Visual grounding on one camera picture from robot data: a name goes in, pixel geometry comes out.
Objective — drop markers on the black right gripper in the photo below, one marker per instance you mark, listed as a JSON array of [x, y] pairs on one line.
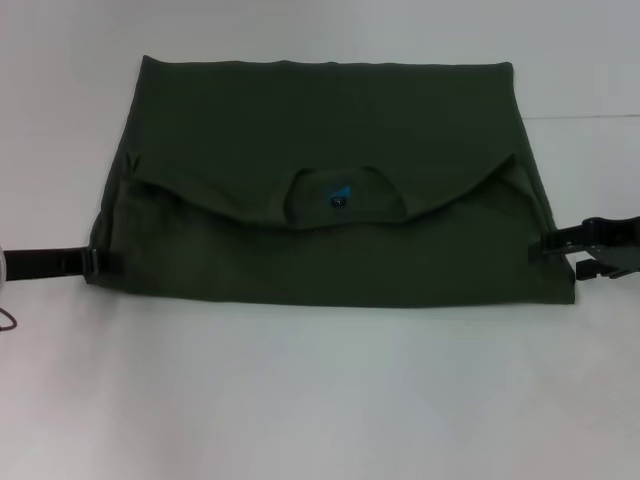
[[617, 240]]

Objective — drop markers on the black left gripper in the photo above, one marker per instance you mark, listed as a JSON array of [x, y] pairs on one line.
[[45, 264]]

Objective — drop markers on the dark green FREE t-shirt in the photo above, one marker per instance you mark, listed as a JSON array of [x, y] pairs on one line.
[[325, 125]]

